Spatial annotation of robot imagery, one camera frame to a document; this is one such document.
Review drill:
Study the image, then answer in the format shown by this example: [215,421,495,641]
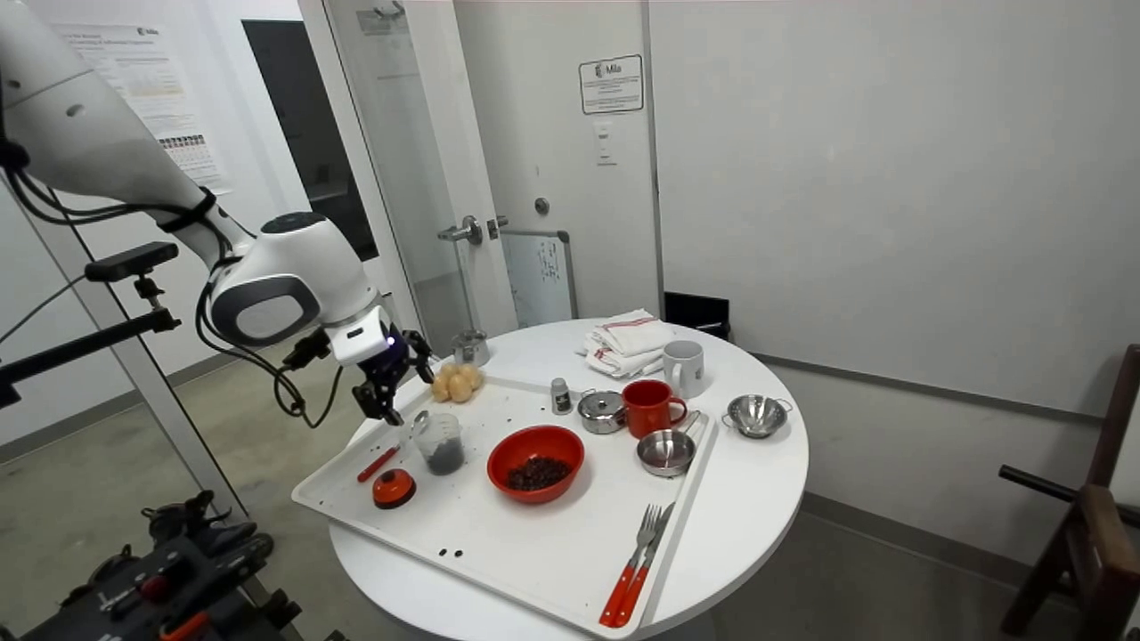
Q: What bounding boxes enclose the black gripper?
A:
[352,329,433,426]

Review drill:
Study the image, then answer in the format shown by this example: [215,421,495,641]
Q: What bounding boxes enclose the clear plastic jug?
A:
[414,409,466,478]

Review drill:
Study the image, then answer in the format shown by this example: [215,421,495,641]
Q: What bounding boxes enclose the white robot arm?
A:
[0,0,433,422]

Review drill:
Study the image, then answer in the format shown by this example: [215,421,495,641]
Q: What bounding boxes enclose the red bowl with beans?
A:
[484,422,584,504]

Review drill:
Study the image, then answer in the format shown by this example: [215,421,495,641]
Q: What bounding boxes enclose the steel bowl on tray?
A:
[638,426,694,478]

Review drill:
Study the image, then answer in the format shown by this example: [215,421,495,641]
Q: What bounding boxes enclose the steel bowl on table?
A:
[726,394,787,439]

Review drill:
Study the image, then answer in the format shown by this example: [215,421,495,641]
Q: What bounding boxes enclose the small grey shaker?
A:
[547,377,573,413]

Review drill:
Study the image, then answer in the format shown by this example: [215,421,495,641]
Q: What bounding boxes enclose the small steel lidded pot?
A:
[578,390,624,434]

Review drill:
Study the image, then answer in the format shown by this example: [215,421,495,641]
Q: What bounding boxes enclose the white plastic tray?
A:
[293,382,716,641]

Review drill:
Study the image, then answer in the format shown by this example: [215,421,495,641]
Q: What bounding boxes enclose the white red striped cloth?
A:
[584,308,673,382]

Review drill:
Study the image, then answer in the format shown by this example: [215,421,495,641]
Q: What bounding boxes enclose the red mug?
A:
[618,382,688,439]

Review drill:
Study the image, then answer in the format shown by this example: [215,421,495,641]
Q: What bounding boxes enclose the white mug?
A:
[661,343,706,399]

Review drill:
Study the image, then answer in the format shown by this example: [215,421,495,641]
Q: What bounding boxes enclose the black floor equipment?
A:
[15,490,298,641]

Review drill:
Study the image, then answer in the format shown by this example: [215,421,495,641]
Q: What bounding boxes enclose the wooden chair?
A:
[1002,345,1140,641]

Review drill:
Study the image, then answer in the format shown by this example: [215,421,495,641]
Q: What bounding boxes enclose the orange handled spoon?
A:
[356,443,397,484]

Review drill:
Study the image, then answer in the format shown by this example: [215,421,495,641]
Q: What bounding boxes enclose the door handle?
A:
[439,212,503,244]

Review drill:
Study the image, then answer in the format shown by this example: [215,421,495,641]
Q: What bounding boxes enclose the camera on tripod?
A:
[0,242,179,407]

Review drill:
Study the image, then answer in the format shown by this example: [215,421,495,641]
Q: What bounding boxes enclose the wall notice sign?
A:
[578,54,643,116]

